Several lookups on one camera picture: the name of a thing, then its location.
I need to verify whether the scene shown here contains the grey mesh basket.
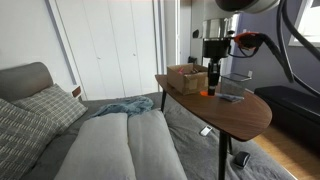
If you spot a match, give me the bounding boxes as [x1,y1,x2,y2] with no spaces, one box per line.
[220,73,251,96]

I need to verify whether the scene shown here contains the small black device on rug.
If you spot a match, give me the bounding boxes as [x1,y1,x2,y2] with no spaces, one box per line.
[234,151,250,168]

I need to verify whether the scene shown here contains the blue crumpled blanket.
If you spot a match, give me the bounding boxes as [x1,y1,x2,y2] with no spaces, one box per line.
[91,96,154,117]

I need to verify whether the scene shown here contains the light grey seat cushion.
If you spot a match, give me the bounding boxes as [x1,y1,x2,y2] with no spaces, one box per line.
[54,113,136,180]

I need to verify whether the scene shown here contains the white closet doors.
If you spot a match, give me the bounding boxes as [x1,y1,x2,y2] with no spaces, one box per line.
[48,0,159,100]

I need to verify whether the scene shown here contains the white remote control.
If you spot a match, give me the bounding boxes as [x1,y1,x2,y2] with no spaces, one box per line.
[200,126,212,136]

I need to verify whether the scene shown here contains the black low cabinet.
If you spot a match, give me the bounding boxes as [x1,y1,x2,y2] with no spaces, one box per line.
[254,86,320,155]

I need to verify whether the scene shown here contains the dark wood side table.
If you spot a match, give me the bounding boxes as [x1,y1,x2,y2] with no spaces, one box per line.
[155,75,272,180]

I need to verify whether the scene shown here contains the checked grey pillow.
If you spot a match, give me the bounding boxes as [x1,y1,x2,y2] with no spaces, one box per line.
[13,84,88,134]
[0,99,59,180]

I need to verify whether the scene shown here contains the grey sofa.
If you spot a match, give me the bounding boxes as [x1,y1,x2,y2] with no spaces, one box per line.
[0,61,294,180]

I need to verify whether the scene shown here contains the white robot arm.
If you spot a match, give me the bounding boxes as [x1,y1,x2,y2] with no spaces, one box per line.
[200,0,280,95]

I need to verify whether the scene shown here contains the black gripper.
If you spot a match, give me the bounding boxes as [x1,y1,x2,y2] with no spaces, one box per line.
[208,57,221,96]

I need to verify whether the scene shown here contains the cardboard box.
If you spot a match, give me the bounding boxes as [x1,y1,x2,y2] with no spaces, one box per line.
[167,63,208,95]

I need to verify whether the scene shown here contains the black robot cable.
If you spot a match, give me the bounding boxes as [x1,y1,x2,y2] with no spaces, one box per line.
[228,0,320,99]

